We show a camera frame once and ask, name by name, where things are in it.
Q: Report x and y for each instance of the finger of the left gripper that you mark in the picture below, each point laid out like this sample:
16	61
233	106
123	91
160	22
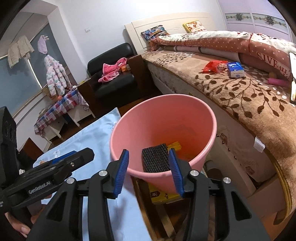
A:
74	162
58	159

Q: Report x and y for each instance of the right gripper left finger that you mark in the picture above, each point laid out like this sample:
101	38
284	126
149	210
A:
62	218

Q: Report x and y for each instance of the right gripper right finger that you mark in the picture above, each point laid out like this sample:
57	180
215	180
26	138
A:
234	218

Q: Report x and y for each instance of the black foam fruit net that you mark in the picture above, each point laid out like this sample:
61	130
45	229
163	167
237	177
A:
155	159

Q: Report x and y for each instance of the yellow plastic snack wrapper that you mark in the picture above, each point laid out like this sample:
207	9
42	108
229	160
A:
176	146

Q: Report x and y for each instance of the pink plastic trash bucket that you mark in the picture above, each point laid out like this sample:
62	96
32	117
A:
165	119

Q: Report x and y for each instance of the person's left hand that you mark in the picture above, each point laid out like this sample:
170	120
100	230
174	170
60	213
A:
19	226

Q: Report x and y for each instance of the checkered cloth side table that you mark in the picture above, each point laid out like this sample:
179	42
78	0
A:
49	124

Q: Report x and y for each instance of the light blue table cloth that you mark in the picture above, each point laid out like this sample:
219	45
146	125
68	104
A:
126	218

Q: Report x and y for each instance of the hanging pastel puffer jacket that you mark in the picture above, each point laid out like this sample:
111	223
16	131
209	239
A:
56	77

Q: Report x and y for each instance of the yellow box under bucket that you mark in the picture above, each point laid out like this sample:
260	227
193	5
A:
160	197

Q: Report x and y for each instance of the black leather armchair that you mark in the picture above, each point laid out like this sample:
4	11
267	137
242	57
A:
117	77

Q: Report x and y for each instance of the pink clothing on armchair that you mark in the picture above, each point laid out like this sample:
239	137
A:
110	72

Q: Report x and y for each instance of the small orange box on armchair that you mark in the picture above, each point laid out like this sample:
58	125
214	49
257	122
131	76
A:
125	68

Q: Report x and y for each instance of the hanging lilac hat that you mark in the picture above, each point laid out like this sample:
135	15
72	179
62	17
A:
42	44

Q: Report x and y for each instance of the hanging beige jacket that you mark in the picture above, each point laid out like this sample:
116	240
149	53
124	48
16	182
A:
18	50

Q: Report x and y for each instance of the colorful patterned pillow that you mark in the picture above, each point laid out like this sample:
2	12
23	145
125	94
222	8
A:
154	32

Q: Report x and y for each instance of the pink tube on bed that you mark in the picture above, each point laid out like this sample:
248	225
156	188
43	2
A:
279	82

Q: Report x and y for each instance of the blue tissue pack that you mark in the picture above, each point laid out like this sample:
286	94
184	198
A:
235	70

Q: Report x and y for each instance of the red snack bag on bed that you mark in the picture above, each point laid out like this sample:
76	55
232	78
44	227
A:
215	66

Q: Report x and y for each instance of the rolled polka dot quilt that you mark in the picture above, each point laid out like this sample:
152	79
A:
273	51

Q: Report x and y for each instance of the yellow floral pillow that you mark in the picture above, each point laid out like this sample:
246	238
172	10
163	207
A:
194	26

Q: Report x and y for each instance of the white wardrobe with floral trim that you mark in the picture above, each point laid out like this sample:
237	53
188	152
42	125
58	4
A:
256	16

